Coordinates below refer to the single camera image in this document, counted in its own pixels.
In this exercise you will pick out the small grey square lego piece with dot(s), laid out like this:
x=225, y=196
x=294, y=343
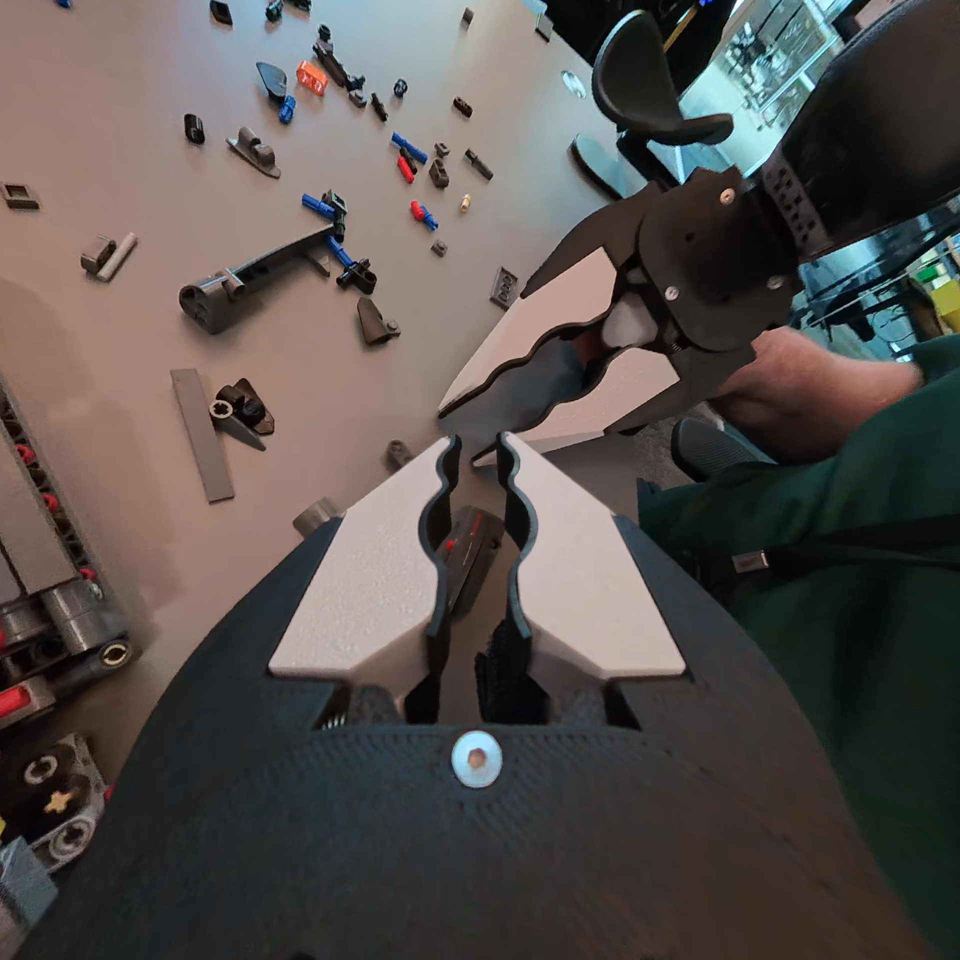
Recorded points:
x=19, y=196

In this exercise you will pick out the person's right forearm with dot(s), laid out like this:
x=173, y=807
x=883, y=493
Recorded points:
x=825, y=382

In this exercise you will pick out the black office chair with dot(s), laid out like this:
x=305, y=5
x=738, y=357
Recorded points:
x=885, y=90

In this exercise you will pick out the dark grey holed lego plate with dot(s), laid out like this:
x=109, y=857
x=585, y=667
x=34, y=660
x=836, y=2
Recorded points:
x=504, y=287

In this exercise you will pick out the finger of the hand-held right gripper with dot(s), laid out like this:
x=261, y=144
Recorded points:
x=630, y=390
x=540, y=307

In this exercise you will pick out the dark grey lego fin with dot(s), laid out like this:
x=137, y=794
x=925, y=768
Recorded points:
x=375, y=322

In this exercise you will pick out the black lego connector blue pin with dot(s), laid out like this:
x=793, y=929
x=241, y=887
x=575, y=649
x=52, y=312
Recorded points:
x=356, y=274

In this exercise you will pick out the white lego bar piece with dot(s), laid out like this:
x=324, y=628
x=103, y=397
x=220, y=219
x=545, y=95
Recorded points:
x=112, y=259

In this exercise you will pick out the lego car model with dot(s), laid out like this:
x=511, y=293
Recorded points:
x=30, y=525

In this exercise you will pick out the grey lego wing piece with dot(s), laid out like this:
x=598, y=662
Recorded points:
x=255, y=154

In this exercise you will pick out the scattered small lego pieces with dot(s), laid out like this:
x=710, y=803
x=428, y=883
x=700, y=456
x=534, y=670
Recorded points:
x=311, y=77

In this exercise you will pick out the dark grey lego wedge panel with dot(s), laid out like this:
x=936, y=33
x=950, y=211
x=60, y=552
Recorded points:
x=469, y=555

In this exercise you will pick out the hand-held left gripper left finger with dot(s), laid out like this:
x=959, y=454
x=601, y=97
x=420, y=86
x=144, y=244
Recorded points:
x=360, y=592

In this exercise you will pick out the long dark grey lego beam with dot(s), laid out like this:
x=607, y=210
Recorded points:
x=247, y=274

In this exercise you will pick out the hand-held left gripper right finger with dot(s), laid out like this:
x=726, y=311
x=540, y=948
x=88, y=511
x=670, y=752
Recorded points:
x=600, y=592

